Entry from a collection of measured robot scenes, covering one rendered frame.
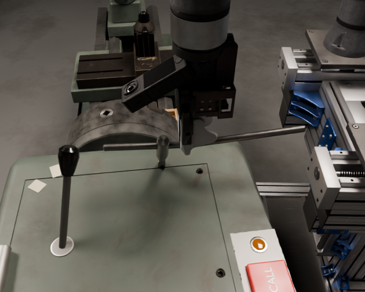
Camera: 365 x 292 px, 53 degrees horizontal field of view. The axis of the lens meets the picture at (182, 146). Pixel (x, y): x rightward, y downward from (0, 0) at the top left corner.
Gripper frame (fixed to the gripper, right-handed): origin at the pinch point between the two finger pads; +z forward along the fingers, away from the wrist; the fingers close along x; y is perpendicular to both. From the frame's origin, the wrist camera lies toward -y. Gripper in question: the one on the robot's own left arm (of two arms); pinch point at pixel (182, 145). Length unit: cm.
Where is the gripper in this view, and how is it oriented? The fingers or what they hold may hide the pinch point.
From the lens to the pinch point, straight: 62.9
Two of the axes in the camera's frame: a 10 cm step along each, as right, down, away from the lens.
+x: -1.2, -7.0, 7.0
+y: 9.9, -0.8, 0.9
